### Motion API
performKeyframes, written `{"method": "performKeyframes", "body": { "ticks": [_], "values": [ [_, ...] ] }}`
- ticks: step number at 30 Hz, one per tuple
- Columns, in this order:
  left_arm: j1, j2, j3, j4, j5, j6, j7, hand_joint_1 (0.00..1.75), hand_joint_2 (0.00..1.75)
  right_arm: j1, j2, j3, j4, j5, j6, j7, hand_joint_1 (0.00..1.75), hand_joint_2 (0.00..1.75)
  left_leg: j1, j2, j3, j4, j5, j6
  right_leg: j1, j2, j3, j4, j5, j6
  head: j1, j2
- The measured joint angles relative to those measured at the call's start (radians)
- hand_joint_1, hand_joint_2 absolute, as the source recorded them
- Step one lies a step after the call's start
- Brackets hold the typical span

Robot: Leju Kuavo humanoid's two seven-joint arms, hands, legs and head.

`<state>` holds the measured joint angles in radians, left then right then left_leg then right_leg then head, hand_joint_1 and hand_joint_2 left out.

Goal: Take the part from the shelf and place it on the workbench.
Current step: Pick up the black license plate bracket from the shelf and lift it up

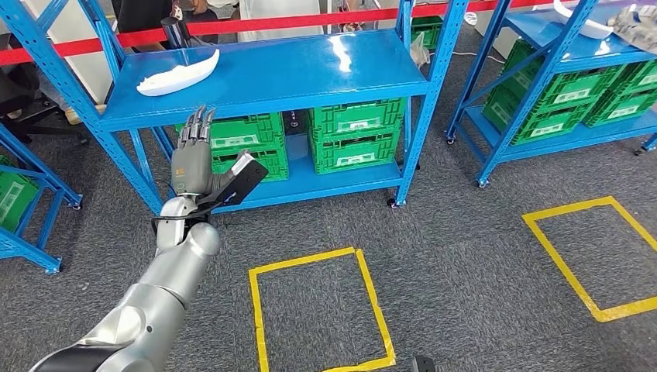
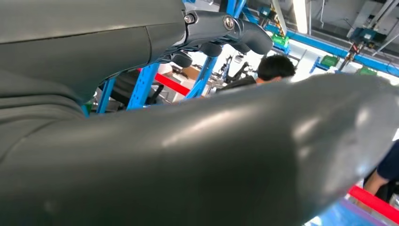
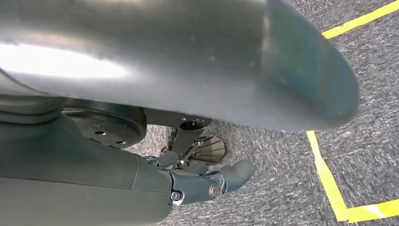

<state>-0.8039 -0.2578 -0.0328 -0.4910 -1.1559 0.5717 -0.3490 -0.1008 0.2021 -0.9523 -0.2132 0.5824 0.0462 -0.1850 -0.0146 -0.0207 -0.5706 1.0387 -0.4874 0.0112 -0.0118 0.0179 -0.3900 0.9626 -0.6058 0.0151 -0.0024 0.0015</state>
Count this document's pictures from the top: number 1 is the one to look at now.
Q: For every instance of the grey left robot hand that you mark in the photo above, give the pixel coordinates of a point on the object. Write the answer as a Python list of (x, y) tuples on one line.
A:
[(191, 167)]

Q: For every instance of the white curved plastic part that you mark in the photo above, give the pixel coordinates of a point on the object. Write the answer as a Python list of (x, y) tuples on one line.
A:
[(585, 28), (177, 77)]

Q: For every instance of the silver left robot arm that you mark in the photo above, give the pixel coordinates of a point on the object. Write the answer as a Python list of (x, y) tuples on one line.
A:
[(169, 277)]

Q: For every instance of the blue metal shelf rack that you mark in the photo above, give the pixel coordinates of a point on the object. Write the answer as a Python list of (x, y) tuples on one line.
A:
[(15, 246), (575, 49), (277, 72)]

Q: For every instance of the person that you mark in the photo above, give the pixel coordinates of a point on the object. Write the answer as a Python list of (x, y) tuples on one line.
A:
[(84, 114), (351, 10), (138, 15), (277, 15)]

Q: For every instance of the black office chair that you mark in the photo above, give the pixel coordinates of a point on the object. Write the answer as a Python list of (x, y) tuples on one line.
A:
[(20, 92)]

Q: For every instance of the red barrier belt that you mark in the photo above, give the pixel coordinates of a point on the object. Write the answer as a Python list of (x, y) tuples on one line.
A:
[(308, 21)]

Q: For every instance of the clear plastic bag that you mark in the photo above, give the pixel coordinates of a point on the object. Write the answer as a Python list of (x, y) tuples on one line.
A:
[(420, 51)]

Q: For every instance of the crumpled grey plastic bag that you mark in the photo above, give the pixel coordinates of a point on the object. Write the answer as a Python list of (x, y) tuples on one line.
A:
[(636, 28)]

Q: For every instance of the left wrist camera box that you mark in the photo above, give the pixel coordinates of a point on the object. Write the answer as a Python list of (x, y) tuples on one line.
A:
[(244, 177)]

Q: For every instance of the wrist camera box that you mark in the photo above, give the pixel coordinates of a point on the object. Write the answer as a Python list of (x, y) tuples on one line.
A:
[(244, 177), (423, 364)]

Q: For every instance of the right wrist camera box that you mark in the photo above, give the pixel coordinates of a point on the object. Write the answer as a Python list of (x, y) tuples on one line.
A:
[(423, 364)]

